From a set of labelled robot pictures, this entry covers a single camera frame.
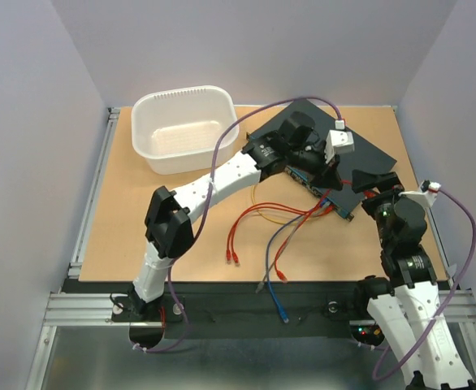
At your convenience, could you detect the purple camera cable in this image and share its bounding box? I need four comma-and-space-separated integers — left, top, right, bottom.
358, 188, 476, 382
131, 96, 348, 353

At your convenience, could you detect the blue patch cable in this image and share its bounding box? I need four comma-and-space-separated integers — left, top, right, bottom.
265, 198, 332, 324

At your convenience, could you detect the dark network switch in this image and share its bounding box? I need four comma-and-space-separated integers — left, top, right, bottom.
246, 100, 396, 222

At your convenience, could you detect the grey patch cable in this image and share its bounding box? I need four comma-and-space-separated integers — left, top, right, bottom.
255, 205, 328, 294

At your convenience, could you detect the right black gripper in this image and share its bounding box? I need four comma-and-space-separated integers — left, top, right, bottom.
353, 169, 407, 248

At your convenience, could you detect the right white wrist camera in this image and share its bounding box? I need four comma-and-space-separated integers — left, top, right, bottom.
399, 180, 441, 209

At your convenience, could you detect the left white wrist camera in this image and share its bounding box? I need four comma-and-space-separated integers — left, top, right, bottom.
324, 130, 355, 163

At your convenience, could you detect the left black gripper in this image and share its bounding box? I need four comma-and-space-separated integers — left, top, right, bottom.
285, 141, 342, 189

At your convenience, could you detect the aluminium frame rail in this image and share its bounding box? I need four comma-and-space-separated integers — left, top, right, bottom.
24, 107, 121, 390

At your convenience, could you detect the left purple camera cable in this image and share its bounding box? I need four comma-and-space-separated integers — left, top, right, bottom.
131, 96, 348, 353

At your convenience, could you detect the red patch cable pair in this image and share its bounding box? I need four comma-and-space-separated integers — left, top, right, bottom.
224, 204, 324, 267

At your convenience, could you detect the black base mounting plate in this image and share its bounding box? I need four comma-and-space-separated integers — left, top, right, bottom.
63, 279, 384, 345

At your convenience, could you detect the yellow patch cable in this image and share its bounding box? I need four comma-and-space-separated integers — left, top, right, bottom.
252, 180, 324, 225

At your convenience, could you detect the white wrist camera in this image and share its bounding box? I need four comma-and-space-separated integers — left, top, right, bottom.
324, 130, 355, 163
399, 180, 441, 209

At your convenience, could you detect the long red patch cable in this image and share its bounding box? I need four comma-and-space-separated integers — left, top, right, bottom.
273, 178, 355, 284

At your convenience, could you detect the white plastic tub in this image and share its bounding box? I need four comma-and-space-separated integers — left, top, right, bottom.
131, 85, 240, 175

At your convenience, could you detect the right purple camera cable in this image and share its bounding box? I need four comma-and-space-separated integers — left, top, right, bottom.
358, 188, 476, 382

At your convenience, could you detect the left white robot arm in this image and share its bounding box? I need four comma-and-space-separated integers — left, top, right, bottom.
129, 111, 353, 320

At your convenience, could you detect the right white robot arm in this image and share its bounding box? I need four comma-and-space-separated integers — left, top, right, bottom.
352, 170, 476, 389

